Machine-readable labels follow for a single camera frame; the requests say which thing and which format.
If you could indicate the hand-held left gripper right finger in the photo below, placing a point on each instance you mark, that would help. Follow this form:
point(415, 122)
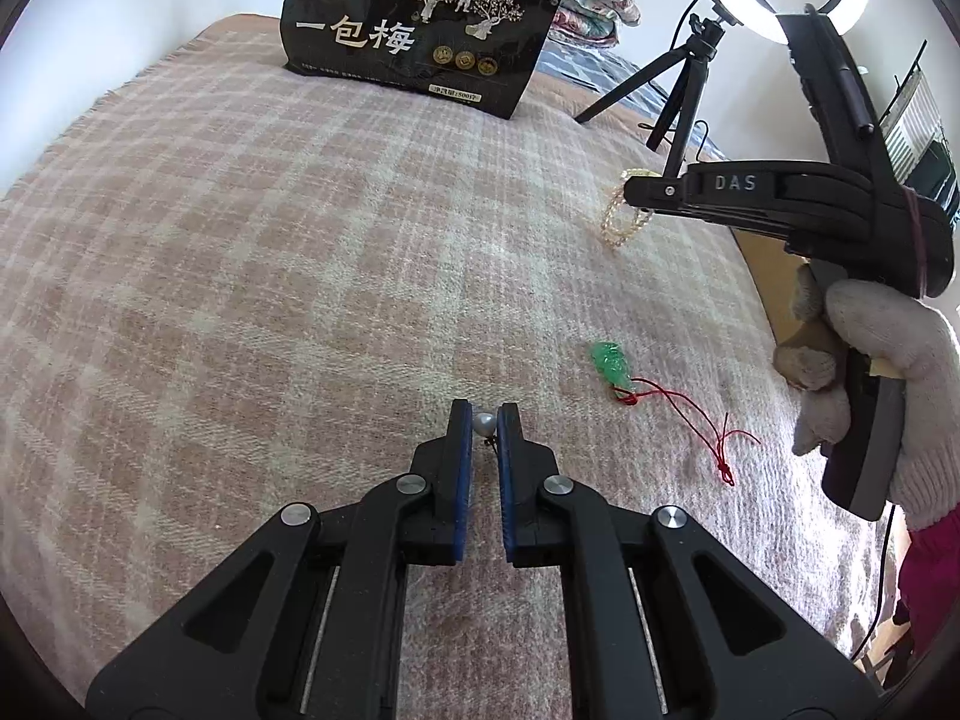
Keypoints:
point(506, 480)

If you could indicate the dark hanging clothes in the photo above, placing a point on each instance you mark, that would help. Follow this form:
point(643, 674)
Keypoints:
point(945, 165)

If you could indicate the pink plaid blanket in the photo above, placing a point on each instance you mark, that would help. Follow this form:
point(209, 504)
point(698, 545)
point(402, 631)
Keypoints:
point(225, 315)

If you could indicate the small pearl earring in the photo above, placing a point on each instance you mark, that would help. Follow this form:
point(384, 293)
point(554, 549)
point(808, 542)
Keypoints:
point(484, 424)

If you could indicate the black printed snack bag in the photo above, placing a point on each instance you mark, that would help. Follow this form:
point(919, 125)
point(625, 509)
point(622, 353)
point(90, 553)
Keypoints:
point(420, 37)

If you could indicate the person's right hand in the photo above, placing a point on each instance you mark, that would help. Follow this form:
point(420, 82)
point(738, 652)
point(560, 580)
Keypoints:
point(930, 390)

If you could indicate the black tripod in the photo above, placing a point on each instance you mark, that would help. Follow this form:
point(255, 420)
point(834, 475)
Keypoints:
point(694, 52)

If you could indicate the striped hanging cloth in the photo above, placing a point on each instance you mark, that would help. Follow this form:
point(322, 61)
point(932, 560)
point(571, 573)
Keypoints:
point(911, 127)

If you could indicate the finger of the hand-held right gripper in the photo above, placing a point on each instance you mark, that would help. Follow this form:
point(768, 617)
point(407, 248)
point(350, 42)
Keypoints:
point(832, 82)
point(735, 191)

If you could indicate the floral folded quilt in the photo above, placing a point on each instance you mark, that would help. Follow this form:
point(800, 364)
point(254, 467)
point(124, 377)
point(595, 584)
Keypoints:
point(600, 15)

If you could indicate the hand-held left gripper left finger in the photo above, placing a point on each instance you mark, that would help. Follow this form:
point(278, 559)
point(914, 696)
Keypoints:
point(461, 480)

